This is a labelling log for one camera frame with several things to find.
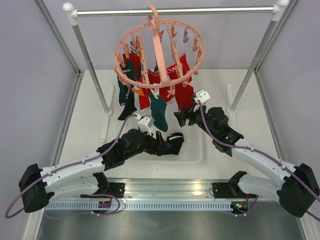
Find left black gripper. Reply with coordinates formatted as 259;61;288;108
125;126;171;160

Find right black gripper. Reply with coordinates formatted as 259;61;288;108
173;101;217;139

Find black sock white stripes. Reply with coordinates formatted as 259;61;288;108
164;132;185;156

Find teal green sock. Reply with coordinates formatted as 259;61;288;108
149;93;169;132

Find pink round clip hanger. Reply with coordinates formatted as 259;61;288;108
114;4;205;99

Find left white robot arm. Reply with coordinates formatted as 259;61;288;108
18;129;184;213

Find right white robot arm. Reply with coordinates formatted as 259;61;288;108
174;104;320;218

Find white perforated basket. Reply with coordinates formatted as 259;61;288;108
130;116;204;165

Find red sock white letters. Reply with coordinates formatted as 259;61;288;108
122;52;196;112

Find black sock orange cuff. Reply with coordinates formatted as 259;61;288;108
118;89;137;121

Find brown striped sock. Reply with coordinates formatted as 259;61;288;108
154;64;159;72

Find metal drying rack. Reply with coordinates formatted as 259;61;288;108
62;0;291;116

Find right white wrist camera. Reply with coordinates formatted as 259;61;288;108
193;89;211;105

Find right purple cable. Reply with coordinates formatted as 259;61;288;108
198;101;320;222

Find purple cable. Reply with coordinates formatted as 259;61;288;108
5;114;141;219
198;101;320;222

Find metal base rail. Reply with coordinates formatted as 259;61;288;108
108;178;228;201

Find white slotted cable duct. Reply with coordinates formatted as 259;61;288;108
45;200;233;211

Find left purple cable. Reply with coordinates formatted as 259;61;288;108
5;114;141;219

